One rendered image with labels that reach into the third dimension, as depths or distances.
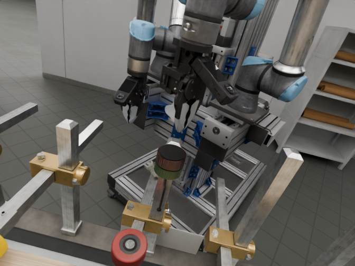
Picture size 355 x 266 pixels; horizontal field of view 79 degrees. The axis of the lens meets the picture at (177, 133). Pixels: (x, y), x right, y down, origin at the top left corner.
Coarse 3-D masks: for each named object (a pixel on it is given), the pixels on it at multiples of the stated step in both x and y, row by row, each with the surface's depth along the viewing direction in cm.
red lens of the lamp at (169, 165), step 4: (168, 144) 46; (184, 152) 45; (156, 156) 44; (160, 156) 42; (156, 160) 44; (160, 160) 42; (164, 160) 42; (168, 160) 41; (184, 160) 43; (160, 164) 43; (164, 164) 42; (168, 164) 42; (172, 164) 42; (176, 164) 42; (180, 164) 43; (164, 168) 43; (168, 168) 42; (172, 168) 42; (176, 168) 43; (180, 168) 43
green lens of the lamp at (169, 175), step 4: (156, 164) 44; (156, 168) 44; (160, 168) 43; (156, 172) 44; (160, 172) 43; (164, 172) 43; (168, 172) 43; (172, 172) 43; (176, 172) 43; (180, 172) 44; (160, 176) 44; (164, 176) 43; (168, 176) 43; (172, 176) 44; (176, 176) 44
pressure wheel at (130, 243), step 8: (120, 232) 50; (128, 232) 51; (136, 232) 51; (120, 240) 49; (128, 240) 49; (136, 240) 50; (144, 240) 50; (112, 248) 47; (120, 248) 47; (128, 248) 48; (136, 248) 48; (144, 248) 48; (112, 256) 47; (120, 256) 46; (128, 256) 46; (136, 256) 46; (144, 256) 48; (120, 264) 46; (128, 264) 46; (136, 264) 47
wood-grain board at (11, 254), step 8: (8, 248) 43; (8, 256) 42; (16, 256) 42; (24, 256) 42; (32, 256) 43; (40, 256) 43; (0, 264) 40; (8, 264) 41; (16, 264) 41; (24, 264) 41; (32, 264) 41; (40, 264) 42; (48, 264) 42; (56, 264) 42; (64, 264) 43
